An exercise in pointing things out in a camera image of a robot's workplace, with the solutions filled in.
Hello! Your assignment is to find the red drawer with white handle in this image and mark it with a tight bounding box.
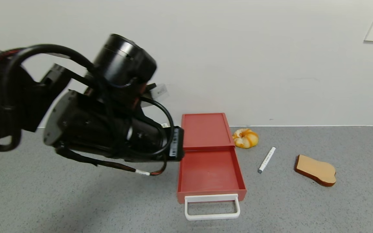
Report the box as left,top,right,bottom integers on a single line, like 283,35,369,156
177,146,247,221

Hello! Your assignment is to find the orange and white bread roll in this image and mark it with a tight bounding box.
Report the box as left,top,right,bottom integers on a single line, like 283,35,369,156
232,128,259,149

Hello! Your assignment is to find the white marker pen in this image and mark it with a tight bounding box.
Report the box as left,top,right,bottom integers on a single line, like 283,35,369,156
258,147,276,174

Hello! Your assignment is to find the toast slice with brown crust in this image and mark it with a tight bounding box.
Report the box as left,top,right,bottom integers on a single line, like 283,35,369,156
295,154,337,187

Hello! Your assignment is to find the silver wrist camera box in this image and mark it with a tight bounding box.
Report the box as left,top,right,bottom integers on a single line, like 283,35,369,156
146,83,170,101

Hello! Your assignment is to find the red and black thin cable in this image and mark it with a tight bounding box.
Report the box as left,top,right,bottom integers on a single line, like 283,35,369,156
56,146,168,176

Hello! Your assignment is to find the thick black cable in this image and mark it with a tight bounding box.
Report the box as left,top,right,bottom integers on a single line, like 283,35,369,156
4,44,97,107

